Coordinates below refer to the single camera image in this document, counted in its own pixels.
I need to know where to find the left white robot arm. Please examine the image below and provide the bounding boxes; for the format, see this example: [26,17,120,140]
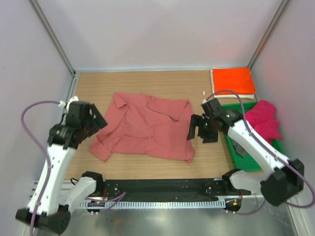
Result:
[15,96,107,235]

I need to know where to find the salmon pink t shirt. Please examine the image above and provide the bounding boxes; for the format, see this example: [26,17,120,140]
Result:
[89,92,195,163]

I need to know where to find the slotted cable duct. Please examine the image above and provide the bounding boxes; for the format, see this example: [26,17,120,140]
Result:
[81,200,226,209]

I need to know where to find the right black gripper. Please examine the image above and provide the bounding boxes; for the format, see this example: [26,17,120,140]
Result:
[187,114,219,144]

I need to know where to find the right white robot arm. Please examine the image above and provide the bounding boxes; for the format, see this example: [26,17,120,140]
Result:
[187,99,304,206]

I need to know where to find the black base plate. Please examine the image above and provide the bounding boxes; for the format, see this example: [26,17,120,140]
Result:
[90,178,245,203]

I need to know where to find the green plastic bin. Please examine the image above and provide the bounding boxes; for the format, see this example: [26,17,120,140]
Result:
[224,102,284,172]

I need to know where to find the magenta t shirt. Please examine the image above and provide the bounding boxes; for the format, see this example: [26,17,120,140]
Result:
[246,100,283,144]

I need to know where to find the grey t shirt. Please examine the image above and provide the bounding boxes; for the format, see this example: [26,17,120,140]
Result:
[231,139,248,158]

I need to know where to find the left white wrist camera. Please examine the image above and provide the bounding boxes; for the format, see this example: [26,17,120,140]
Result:
[59,96,79,111]

